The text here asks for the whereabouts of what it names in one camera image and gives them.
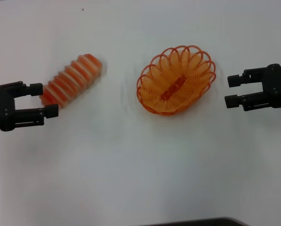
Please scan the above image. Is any dark rounded robot base edge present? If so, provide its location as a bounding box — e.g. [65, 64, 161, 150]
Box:
[140, 217, 246, 226]

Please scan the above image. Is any orange white striped bread loaf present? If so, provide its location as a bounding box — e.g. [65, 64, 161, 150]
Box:
[39, 53, 104, 110]

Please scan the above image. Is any orange plastic wire basket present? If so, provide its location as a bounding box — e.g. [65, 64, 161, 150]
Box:
[136, 44, 217, 116]

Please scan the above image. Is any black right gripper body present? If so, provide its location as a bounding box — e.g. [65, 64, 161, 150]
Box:
[260, 63, 281, 109]

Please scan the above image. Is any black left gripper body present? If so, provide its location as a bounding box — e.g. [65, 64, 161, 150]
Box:
[0, 83, 17, 132]

